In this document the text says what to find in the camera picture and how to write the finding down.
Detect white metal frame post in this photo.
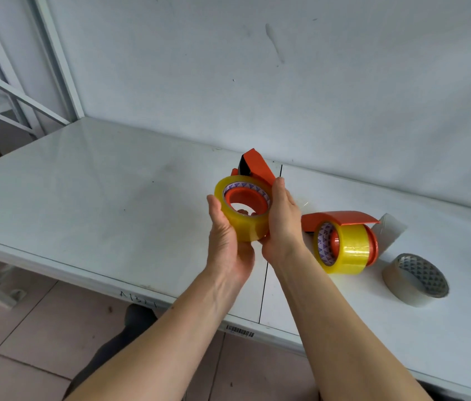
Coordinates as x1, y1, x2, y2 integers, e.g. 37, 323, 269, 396
26, 0, 86, 121
0, 0, 46, 139

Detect person's left forearm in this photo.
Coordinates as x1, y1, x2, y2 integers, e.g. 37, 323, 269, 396
64, 266, 238, 401

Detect orange tape dispenser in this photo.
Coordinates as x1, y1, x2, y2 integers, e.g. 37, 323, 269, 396
223, 148, 278, 217
300, 211, 381, 267

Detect person's right hand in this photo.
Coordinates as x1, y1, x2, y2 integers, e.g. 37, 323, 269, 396
257, 177, 308, 268

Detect person's left hand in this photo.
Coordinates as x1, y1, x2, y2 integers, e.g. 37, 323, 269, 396
205, 194, 257, 288

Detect barcode sticker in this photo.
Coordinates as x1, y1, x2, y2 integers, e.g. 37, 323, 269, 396
224, 324, 256, 339

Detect yellow tape roll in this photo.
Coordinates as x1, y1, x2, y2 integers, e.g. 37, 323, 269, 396
313, 222, 372, 275
213, 175, 276, 243

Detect white tape core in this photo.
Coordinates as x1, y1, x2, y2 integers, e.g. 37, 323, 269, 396
382, 253, 450, 308
372, 212, 408, 256

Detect white metal frame rail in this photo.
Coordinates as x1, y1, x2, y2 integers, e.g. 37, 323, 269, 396
0, 97, 39, 137
0, 58, 72, 126

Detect person's right forearm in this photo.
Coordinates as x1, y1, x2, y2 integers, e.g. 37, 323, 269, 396
273, 245, 435, 401

